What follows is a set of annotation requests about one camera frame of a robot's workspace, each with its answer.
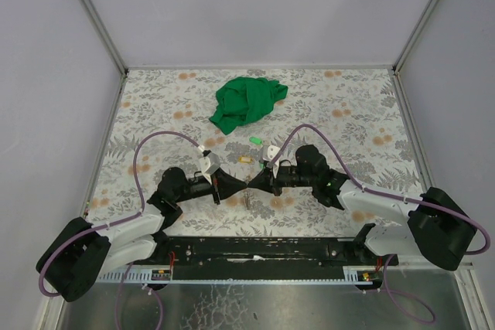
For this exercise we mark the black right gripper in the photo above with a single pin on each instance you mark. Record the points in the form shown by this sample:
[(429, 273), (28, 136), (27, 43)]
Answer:
[(275, 182)]

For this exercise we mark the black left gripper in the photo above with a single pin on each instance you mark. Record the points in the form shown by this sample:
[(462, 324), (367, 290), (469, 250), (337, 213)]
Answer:
[(215, 188)]

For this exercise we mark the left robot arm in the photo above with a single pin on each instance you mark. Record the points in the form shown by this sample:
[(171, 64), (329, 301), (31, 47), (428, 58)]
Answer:
[(83, 252)]

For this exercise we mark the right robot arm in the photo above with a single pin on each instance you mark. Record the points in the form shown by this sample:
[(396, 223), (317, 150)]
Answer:
[(433, 227)]

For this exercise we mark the yellow tag key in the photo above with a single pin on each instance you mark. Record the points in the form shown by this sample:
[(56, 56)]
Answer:
[(245, 159)]

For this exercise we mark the green tag key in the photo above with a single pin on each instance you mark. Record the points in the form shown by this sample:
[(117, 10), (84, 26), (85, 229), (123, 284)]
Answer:
[(255, 140)]

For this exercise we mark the crumpled green cloth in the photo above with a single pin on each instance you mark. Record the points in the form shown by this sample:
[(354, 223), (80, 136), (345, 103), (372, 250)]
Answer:
[(245, 100)]

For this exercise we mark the floral patterned table mat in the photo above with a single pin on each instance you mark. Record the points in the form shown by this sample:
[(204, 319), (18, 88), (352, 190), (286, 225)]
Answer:
[(351, 116)]

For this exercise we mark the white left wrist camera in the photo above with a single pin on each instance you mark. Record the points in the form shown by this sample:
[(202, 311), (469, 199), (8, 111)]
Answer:
[(209, 164)]

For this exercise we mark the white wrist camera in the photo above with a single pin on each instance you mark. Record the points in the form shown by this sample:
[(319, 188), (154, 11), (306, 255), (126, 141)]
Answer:
[(209, 164), (268, 155)]

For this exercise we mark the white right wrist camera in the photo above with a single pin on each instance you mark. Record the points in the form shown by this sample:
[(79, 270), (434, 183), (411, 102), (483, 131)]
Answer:
[(268, 155)]

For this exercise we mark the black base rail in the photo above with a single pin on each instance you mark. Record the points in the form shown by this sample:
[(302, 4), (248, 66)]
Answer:
[(261, 258)]

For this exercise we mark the grey slotted cable duct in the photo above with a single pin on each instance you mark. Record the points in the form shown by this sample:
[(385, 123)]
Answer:
[(137, 275)]

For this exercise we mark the aluminium frame left post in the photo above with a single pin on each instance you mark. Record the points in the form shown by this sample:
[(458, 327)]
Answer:
[(104, 36)]

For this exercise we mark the aluminium frame post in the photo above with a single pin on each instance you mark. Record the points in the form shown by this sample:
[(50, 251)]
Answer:
[(415, 35), (104, 36)]

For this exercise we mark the aluminium frame right post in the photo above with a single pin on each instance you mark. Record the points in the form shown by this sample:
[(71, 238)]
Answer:
[(415, 35)]

